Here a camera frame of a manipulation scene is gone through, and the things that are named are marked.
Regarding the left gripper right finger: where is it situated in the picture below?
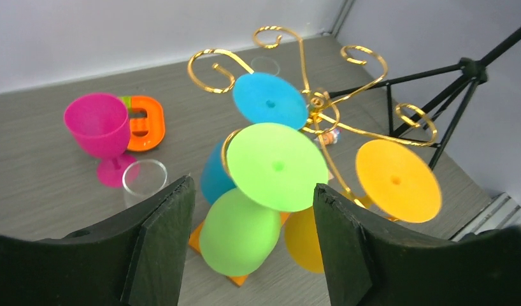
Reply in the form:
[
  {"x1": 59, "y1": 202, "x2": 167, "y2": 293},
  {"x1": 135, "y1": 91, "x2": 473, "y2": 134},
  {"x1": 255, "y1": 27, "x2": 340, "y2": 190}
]
[{"x1": 313, "y1": 184, "x2": 521, "y2": 305}]

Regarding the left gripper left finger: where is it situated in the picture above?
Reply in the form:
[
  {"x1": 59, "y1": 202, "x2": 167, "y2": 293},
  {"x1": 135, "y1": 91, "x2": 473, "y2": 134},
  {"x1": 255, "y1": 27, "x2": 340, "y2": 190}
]
[{"x1": 0, "y1": 175, "x2": 196, "y2": 305}]

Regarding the orange plastic wine glass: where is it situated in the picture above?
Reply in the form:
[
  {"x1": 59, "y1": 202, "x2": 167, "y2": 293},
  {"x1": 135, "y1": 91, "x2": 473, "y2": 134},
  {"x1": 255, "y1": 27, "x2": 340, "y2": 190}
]
[{"x1": 284, "y1": 140, "x2": 442, "y2": 273}]

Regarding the green plastic wine glass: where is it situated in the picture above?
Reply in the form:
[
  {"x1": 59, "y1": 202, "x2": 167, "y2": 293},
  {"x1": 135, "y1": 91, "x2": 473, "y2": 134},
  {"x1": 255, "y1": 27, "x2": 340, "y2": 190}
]
[{"x1": 199, "y1": 123, "x2": 329, "y2": 277}]

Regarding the blue plastic wine glass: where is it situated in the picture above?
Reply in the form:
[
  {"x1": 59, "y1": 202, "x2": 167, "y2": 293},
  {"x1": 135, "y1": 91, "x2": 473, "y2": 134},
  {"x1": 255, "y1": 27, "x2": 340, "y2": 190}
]
[{"x1": 200, "y1": 72, "x2": 308, "y2": 205}]

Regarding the gold wire wine glass rack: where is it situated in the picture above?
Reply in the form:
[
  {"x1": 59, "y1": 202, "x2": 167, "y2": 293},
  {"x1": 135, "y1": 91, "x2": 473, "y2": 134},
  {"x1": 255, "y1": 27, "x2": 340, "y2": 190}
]
[{"x1": 187, "y1": 25, "x2": 439, "y2": 288}]

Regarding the clear wine glass back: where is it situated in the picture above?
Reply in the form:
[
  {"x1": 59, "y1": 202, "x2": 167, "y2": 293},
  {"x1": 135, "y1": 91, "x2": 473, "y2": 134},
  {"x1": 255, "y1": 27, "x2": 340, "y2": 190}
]
[{"x1": 250, "y1": 56, "x2": 280, "y2": 76}]

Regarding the clear wine glass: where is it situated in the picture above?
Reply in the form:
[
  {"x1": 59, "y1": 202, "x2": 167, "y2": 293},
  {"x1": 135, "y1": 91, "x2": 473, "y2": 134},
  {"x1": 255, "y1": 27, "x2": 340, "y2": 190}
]
[
  {"x1": 250, "y1": 56, "x2": 280, "y2": 76},
  {"x1": 122, "y1": 159, "x2": 168, "y2": 208}
]

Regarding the clear wine glass left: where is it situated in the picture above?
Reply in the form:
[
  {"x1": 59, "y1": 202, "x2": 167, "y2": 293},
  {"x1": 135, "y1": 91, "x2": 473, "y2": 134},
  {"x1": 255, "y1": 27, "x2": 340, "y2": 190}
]
[{"x1": 122, "y1": 159, "x2": 168, "y2": 208}]

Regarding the pink plastic wine glass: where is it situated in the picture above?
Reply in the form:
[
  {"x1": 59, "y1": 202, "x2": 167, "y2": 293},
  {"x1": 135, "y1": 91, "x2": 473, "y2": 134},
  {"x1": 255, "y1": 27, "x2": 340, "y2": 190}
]
[{"x1": 64, "y1": 93, "x2": 136, "y2": 188}]

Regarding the orange plastic bowl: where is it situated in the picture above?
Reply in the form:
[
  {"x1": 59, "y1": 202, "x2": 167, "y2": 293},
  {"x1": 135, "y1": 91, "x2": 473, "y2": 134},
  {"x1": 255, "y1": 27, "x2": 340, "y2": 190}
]
[{"x1": 127, "y1": 96, "x2": 166, "y2": 152}]

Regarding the green lego brick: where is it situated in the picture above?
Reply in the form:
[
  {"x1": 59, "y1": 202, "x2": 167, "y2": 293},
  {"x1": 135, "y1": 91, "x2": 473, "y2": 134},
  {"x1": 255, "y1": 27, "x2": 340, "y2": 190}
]
[{"x1": 119, "y1": 96, "x2": 132, "y2": 110}]

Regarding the black perforated music stand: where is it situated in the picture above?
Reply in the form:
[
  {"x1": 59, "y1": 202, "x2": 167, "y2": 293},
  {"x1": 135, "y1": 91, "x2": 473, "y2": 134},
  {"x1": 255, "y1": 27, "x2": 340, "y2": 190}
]
[{"x1": 321, "y1": 26, "x2": 521, "y2": 169}]

